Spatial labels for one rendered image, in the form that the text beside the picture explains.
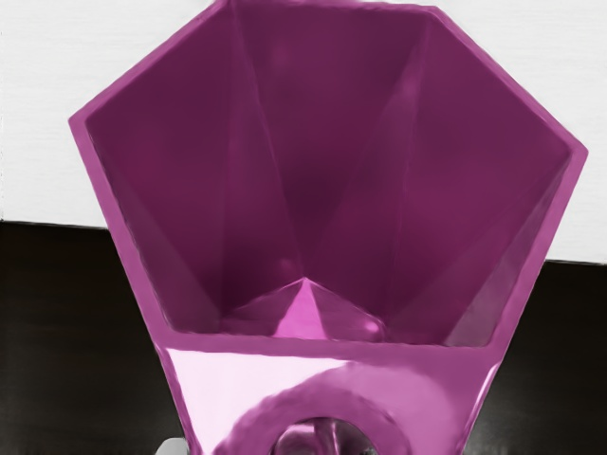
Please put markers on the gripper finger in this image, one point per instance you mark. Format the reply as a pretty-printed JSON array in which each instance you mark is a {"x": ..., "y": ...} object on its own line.
[{"x": 174, "y": 446}]

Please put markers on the magenta faceted mug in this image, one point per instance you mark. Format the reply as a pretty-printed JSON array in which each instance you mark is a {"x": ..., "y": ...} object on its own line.
[{"x": 327, "y": 199}]

